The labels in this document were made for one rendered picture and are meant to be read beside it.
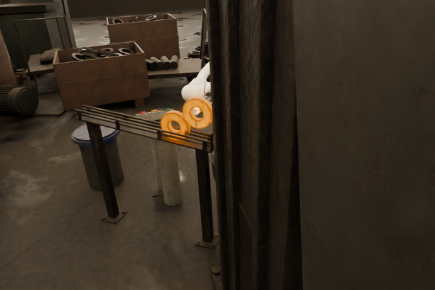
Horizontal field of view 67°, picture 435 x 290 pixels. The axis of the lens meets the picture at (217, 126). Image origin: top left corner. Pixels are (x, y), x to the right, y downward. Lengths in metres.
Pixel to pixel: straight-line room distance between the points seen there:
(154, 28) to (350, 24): 4.91
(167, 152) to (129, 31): 3.41
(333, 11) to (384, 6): 0.09
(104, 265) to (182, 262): 0.42
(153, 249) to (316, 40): 1.70
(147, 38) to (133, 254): 3.80
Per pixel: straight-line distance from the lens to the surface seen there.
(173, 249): 1.99
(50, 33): 6.16
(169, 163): 2.08
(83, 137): 2.38
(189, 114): 1.57
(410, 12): 0.35
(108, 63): 3.71
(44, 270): 2.13
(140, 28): 5.24
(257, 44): 0.66
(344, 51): 0.43
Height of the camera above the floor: 1.42
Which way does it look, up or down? 26 degrees down
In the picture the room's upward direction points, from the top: 3 degrees counter-clockwise
